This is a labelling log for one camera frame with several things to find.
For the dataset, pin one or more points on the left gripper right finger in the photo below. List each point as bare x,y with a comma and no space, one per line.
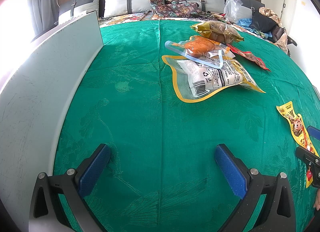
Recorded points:
277,212

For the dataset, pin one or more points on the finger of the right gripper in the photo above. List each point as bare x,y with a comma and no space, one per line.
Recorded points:
306,156
314,132

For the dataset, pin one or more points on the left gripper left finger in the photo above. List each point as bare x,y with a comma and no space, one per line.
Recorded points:
46,211

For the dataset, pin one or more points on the yellow red cartoon snack packet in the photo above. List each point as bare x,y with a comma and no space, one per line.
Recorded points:
299,133

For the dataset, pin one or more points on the orange chicken drumstick packet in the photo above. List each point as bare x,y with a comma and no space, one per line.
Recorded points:
200,50

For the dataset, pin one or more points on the olive bag of brown snacks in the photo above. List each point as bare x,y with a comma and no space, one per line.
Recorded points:
218,31

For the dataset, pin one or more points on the person's fingertip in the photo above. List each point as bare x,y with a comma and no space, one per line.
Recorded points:
316,205

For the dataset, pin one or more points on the red spicy snack packet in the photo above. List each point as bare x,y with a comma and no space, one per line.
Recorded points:
249,56

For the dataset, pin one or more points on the white cardboard box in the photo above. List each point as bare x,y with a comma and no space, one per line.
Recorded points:
34,103

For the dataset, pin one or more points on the green satin tablecloth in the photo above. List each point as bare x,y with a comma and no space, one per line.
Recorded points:
162,175

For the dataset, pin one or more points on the black bag on bed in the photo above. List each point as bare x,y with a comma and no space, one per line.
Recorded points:
262,23

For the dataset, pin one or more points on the yellow-rimmed clear snack bag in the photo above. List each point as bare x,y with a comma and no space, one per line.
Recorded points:
194,82

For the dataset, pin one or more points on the grey pillow far right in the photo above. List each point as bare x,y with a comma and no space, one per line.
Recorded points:
247,8

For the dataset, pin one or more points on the clear plastic bag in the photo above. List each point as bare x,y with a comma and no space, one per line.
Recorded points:
231,10

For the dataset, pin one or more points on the floral patterned folded cloth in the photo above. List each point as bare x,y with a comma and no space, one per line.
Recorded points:
177,8

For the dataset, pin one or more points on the grey pillow far left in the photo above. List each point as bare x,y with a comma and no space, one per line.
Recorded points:
75,8

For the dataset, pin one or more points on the grey curtain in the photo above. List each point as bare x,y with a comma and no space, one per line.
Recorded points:
44,15

